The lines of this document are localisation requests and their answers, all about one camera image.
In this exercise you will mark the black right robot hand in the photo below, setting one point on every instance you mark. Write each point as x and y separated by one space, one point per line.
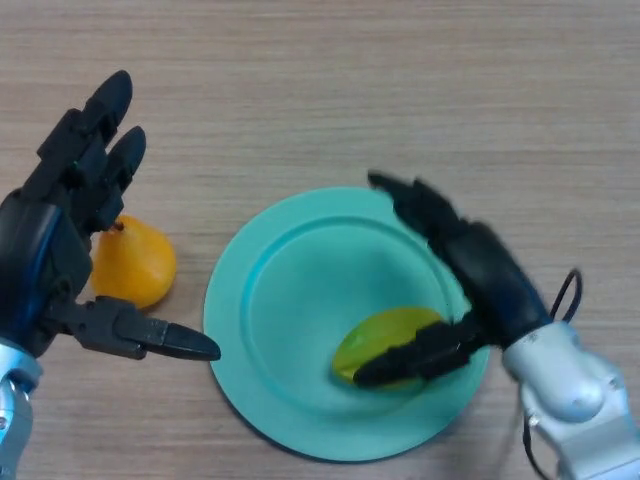
490 280

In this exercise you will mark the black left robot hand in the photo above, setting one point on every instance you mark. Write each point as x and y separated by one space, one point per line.
40 250

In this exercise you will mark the yellow green starfruit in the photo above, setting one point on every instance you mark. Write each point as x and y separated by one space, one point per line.
380 330

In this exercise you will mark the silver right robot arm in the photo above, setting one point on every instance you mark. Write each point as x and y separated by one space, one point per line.
575 390

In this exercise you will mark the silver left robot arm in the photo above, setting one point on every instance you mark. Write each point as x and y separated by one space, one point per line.
15 415

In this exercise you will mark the teal green round plate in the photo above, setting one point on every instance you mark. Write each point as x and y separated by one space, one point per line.
290 300

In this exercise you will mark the orange yellow pear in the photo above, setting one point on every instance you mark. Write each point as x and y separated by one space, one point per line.
135 265

